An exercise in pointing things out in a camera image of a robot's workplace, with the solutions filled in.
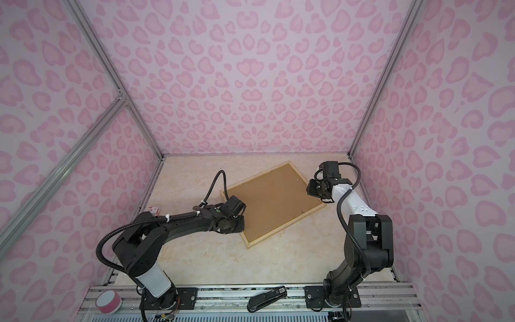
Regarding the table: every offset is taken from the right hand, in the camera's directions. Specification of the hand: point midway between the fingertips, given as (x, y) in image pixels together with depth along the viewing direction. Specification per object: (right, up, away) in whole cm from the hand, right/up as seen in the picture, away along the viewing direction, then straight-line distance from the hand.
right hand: (311, 187), depth 91 cm
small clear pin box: (-74, -11, +4) cm, 75 cm away
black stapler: (-23, -37, -22) cm, 49 cm away
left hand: (-30, -17, -1) cm, 35 cm away
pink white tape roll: (-74, -37, -23) cm, 86 cm away
